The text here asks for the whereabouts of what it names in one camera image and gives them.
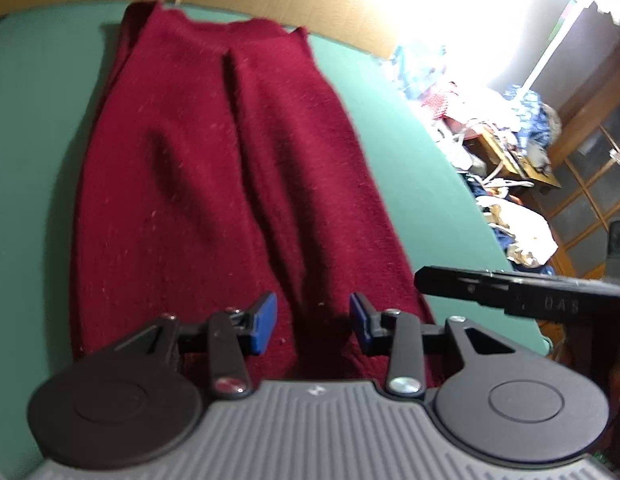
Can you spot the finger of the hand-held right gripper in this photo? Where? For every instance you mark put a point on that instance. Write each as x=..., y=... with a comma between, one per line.
x=454, y=282

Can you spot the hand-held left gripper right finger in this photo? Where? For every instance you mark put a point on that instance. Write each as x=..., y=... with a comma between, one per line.
x=360, y=322

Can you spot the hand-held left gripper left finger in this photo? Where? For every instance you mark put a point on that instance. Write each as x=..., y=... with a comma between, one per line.
x=265, y=322

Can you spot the dark red knit sweater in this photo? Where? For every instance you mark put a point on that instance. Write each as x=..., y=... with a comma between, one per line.
x=215, y=185

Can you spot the cream crumpled cloth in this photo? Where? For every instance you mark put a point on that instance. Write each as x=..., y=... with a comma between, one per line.
x=532, y=230

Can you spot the wooden lattice door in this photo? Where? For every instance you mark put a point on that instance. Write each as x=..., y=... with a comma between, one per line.
x=589, y=185

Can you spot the wooden side table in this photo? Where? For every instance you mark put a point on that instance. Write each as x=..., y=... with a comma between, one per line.
x=494, y=147

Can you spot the red gingham cloth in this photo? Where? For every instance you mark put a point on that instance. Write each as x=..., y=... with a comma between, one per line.
x=439, y=102

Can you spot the blue patterned cloth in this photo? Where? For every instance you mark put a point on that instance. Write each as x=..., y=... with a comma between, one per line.
x=537, y=120

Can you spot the light blue cloth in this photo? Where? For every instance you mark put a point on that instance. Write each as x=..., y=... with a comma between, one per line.
x=419, y=70

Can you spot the white lamp pole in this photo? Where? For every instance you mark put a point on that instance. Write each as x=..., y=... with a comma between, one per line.
x=549, y=50

